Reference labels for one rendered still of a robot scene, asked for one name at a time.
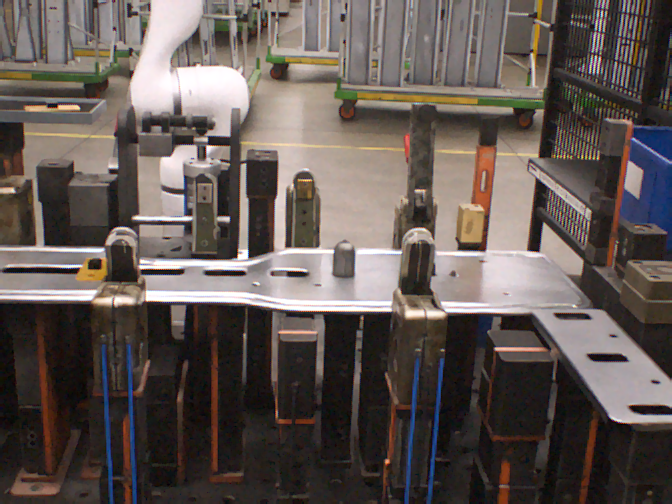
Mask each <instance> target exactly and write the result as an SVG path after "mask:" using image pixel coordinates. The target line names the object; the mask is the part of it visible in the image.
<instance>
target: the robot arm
mask: <svg viewBox="0 0 672 504"><path fill-rule="evenodd" d="M202 8H203V0H150V25H149V32H148V36H147V40H146V44H145V47H144V49H143V52H142V55H141V57H140V59H139V62H138V65H137V67H136V70H135V72H134V75H133V77H132V80H131V83H130V86H129V88H128V94H127V105H133V106H134V109H135V114H136V125H137V126H138V127H139V128H141V129H142V112H143V111H151V114H162V112H170V113H171V115H187V113H192V114H193V115H203V116H207V114H208V113H213V114H214V118H215V119H216V127H215V128H214V130H213V131H209V130H207V134H204V136H230V127H231V110H232V108H240V109H241V124H242V123H243V121H244V119H245V116H246V114H247V111H248V108H249V105H250V104H249V100H250V97H249V96H250V94H249V89H248V84H247V83H246V81H245V80H244V78H243V77H242V76H241V75H240V74H239V73H238V72H237V71H235V70H233V69H231V68H227V67H191V68H172V67H171V57H172V55H173V53H174V51H175V50H176V49H177V48H178V47H179V46H180V45H181V44H182V43H183V42H185V41H186V40H187V39H188V38H189V37H190V36H191V35H192V34H193V33H194V32H195V30H196V29H197V27H198V25H199V23H200V20H201V17H202ZM224 148H225V146H207V148H206V158H214V159H215V158H221V156H222V153H223V150H224ZM188 158H196V145H181V146H179V147H177V148H175V150H174V153H173V155H172V156H171V157H162V159H161V162H160V184H161V198H162V210H163V215H179V216H184V179H183V161H184V160H185V159H188ZM183 228H184V225H164V237H182V238H184V235H183Z"/></svg>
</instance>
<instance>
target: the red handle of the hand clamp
mask: <svg viewBox="0 0 672 504"><path fill-rule="evenodd" d="M403 140H404V148H405V156H406V162H407V163H408V156H409V134H408V135H406V136H405V137H404V139H403ZM425 207H426V203H425V202H424V199H423V192H422V190H414V203H413V209H414V211H423V209H424V208H425Z"/></svg>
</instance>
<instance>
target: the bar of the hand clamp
mask: <svg viewBox="0 0 672 504"><path fill-rule="evenodd" d="M437 115H438V111H437V104H435V103H411V111H410V134H409V156H408V179H407V197H408V214H407V217H408V218H413V203H414V190H425V193H424V202H425V203H426V207H425V208H424V213H423V216H424V217H425V218H431V200H432V180H433V160H434V150H435V140H436V120H437Z"/></svg>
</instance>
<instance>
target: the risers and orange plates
mask: <svg viewBox="0 0 672 504"><path fill-rule="evenodd" d="M146 431H147V447H146V450H150V461H151V479H150V481H149V482H151V487H178V485H184V479H185V472H186V465H187V459H188V451H189V444H190V361H189V360H185V361H184V364H183V369H181V355H180V344H155V345H153V349H152V353H151V357H150V368H149V371H148V375H147V379H146ZM278 457H280V425H279V429H278Z"/></svg>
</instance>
